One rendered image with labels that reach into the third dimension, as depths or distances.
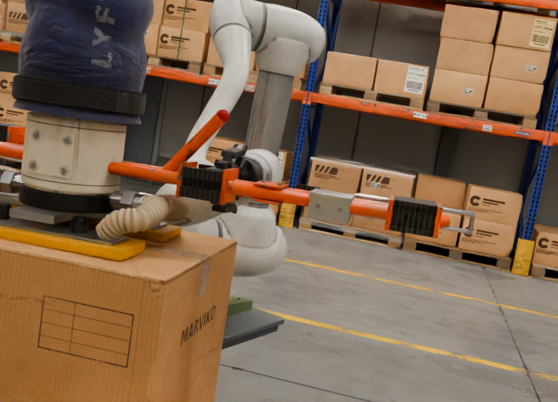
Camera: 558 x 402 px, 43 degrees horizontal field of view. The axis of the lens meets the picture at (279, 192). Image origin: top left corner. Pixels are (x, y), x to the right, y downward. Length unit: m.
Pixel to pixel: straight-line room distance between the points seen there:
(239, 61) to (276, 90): 0.22
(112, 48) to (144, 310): 0.43
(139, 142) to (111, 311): 9.22
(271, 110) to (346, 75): 6.40
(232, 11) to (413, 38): 7.81
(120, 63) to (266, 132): 0.81
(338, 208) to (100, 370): 0.44
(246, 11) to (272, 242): 0.63
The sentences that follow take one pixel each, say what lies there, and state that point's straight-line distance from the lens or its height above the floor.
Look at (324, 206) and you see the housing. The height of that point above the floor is 1.20.
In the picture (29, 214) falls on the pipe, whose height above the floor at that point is 1.11.
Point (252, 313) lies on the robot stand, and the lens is 2.09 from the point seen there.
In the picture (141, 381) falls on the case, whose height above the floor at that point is 0.91.
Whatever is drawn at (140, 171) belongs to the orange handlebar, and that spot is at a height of 1.20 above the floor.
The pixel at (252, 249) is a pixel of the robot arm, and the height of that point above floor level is 0.95.
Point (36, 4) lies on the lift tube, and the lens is 1.27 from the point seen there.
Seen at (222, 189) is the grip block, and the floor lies 1.20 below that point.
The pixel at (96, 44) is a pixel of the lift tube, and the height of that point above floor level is 1.40.
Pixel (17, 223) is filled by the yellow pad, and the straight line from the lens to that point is 1.24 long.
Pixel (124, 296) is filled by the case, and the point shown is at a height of 1.03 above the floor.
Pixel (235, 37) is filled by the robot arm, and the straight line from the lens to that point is 1.82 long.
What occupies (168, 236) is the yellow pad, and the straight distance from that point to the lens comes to 1.32.
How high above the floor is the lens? 1.34
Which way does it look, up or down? 7 degrees down
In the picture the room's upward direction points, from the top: 10 degrees clockwise
